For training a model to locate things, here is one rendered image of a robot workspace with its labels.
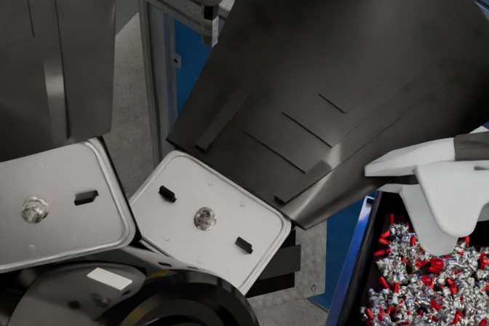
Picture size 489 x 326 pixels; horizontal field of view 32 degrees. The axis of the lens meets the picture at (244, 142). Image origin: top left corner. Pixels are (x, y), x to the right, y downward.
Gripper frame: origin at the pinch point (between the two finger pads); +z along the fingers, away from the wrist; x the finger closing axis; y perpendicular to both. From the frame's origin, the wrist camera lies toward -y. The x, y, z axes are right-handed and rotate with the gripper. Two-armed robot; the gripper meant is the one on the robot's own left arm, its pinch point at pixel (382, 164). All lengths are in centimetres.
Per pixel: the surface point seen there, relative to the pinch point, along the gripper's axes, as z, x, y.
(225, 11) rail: 8.3, 35.7, -32.3
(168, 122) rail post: 16, 72, -34
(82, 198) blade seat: 17.3, -9.7, 5.1
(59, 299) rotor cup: 18.5, -8.0, 9.7
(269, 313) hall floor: -2, 120, -13
